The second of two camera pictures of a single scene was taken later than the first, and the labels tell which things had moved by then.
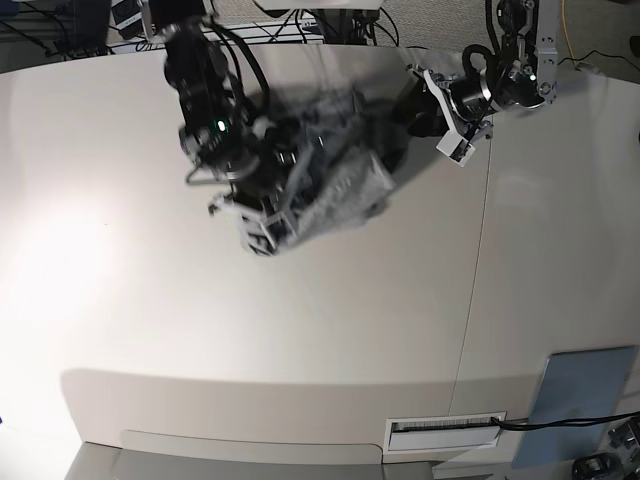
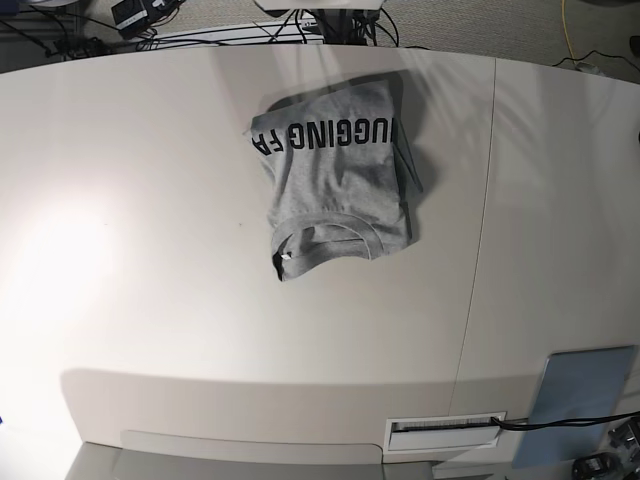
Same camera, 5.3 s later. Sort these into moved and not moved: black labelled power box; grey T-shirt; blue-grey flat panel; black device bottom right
Moved: grey T-shirt
Not moved: black device bottom right; blue-grey flat panel; black labelled power box
